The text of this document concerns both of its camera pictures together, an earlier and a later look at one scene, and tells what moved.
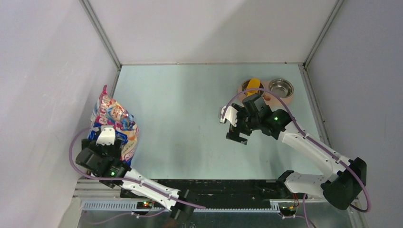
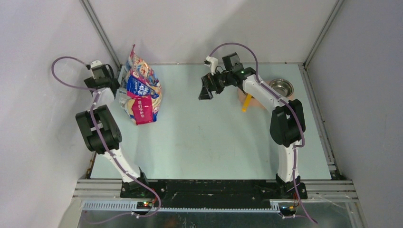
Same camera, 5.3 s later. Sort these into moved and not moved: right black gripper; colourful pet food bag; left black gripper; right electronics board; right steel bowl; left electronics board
Moved: colourful pet food bag; left black gripper; right black gripper
Not moved: right electronics board; left electronics board; right steel bowl
